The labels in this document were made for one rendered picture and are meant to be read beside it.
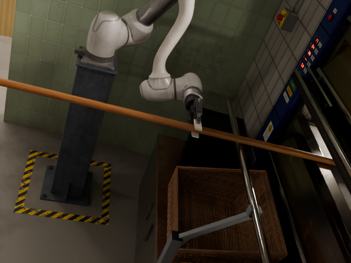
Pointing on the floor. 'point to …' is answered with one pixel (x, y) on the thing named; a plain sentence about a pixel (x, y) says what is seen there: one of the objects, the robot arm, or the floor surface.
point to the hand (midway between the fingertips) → (196, 128)
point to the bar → (254, 211)
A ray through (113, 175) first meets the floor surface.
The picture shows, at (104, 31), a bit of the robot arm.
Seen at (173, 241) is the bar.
